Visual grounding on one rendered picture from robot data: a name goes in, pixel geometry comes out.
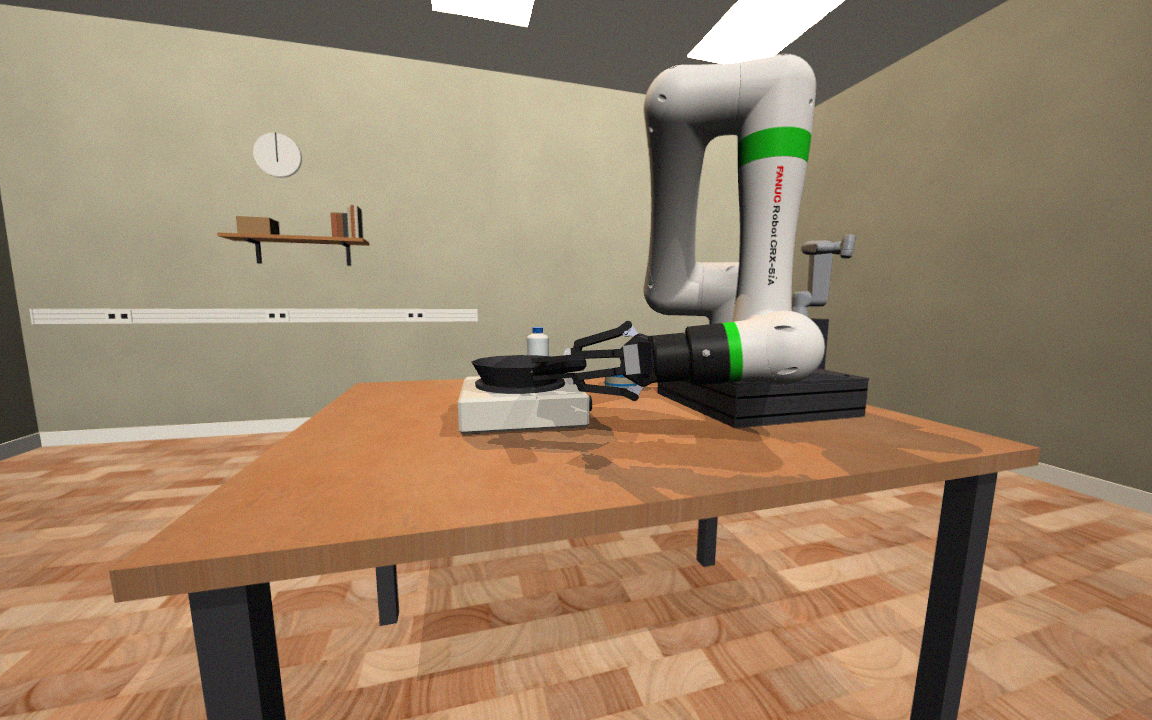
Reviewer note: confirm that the white bottle with blue cap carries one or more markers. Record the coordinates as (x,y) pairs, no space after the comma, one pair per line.
(538,343)

